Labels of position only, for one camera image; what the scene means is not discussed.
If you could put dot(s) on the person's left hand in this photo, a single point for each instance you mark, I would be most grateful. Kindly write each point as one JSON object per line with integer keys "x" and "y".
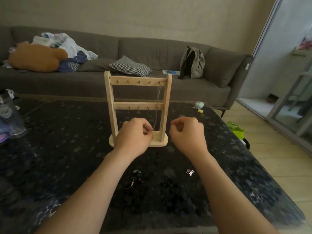
{"x": 134, "y": 138}

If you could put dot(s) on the person's right hand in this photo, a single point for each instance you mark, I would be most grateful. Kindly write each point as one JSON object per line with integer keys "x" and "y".
{"x": 190, "y": 136}

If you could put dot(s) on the wooden jewelry stand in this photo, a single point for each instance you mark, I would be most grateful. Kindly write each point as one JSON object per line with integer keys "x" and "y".
{"x": 136, "y": 80}

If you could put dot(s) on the person's left forearm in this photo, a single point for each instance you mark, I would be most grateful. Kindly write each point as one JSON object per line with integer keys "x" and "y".
{"x": 92, "y": 197}

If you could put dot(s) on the person's right forearm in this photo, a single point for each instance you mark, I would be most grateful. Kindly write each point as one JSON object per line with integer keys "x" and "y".
{"x": 226, "y": 197}

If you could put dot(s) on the green bag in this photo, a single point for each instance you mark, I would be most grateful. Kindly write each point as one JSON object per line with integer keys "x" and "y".
{"x": 236, "y": 130}

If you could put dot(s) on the small black object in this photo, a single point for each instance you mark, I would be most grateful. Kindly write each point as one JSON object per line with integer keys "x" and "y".
{"x": 247, "y": 143}

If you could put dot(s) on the checkered pillow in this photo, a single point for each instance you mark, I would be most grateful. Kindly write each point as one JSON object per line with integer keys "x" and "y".
{"x": 130, "y": 66}

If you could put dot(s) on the grey backpack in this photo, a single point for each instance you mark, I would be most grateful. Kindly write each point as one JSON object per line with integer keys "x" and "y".
{"x": 197, "y": 63}

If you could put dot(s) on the grey flat cushion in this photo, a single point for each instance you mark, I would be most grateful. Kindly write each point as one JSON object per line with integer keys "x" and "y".
{"x": 95, "y": 65}

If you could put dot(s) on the grey fabric sofa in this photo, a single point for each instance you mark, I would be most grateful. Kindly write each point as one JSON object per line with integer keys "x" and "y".
{"x": 151, "y": 51}

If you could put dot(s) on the dark shoe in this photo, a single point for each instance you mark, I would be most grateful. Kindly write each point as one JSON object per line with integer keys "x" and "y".
{"x": 272, "y": 97}

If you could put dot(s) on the blue crumpled garment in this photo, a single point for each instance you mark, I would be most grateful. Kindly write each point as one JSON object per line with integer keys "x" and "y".
{"x": 81, "y": 58}

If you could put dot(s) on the white crumpled garment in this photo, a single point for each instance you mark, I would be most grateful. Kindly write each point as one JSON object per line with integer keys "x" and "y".
{"x": 68, "y": 46}

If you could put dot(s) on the sliding glass door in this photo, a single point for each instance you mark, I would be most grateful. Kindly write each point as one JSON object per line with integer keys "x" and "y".
{"x": 280, "y": 58}

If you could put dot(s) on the clear plastic tumbler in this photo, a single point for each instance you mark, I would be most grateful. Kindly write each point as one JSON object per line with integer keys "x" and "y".
{"x": 9, "y": 119}

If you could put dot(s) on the brown plush toy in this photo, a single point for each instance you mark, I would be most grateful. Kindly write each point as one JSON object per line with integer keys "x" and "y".
{"x": 36, "y": 58}

